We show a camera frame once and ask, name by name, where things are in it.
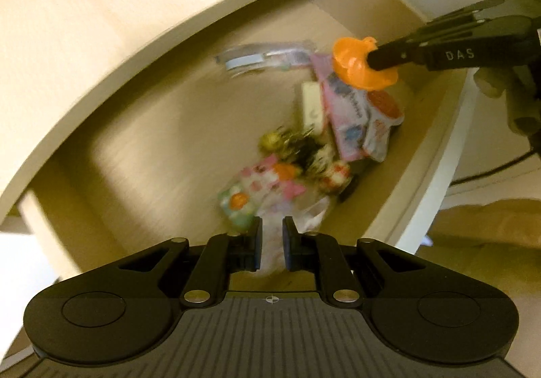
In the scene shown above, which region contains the gold keychain trinket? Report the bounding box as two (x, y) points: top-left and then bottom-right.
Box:
(258, 127), (309, 161)

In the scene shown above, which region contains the pink Volcano snack packet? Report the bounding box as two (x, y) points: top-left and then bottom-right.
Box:
(311, 53), (369, 162)

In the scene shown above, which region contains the pink pig figurine toy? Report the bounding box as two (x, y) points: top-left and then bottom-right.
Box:
(217, 153), (307, 232)

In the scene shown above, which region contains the dark-haired doll figurine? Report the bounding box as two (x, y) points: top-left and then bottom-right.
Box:
(305, 144), (335, 179)

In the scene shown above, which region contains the clear plastic packet with barcode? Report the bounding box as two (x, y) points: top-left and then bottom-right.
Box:
(215, 40), (316, 77)

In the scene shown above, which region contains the biscuit stick packet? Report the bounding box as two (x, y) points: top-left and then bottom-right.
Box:
(295, 81), (328, 136)

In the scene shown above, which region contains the small mushroom toy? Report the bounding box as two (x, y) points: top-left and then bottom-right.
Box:
(319, 160), (352, 193)

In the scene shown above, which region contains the white desk drawer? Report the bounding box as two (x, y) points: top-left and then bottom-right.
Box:
(18, 0), (468, 278)

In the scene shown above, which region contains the white pink cloth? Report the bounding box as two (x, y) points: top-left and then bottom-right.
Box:
(257, 194), (332, 276)

